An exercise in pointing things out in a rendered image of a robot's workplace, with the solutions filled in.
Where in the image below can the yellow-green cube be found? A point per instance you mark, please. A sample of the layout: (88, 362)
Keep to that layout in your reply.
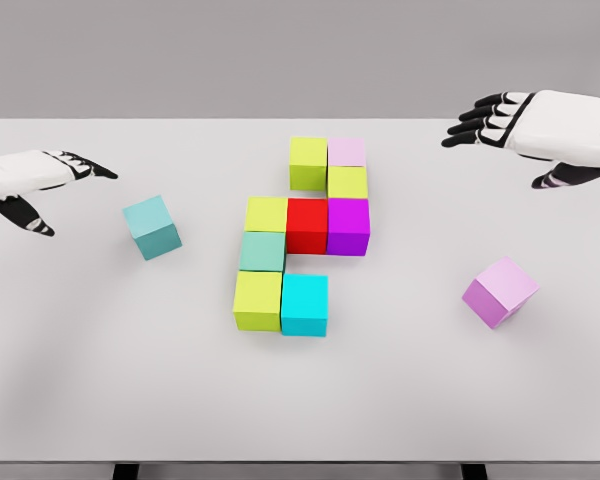
(265, 214)
(257, 300)
(307, 162)
(347, 182)

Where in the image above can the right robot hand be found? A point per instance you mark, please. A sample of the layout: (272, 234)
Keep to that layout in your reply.
(560, 127)

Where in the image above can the teal cube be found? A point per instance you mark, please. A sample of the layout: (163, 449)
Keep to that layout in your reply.
(150, 225)

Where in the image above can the red cube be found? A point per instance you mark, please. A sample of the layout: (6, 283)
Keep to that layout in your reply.
(306, 225)

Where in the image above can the pink cube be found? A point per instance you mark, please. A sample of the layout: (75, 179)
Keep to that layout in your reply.
(346, 151)
(500, 292)

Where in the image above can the purple cube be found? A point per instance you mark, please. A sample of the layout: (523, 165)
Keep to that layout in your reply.
(348, 227)

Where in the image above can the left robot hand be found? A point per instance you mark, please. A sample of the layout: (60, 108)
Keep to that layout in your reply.
(25, 175)

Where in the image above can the cyan cube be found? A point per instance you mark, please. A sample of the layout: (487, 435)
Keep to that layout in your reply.
(304, 305)

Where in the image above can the mint green cube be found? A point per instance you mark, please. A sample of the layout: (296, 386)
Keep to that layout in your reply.
(262, 251)

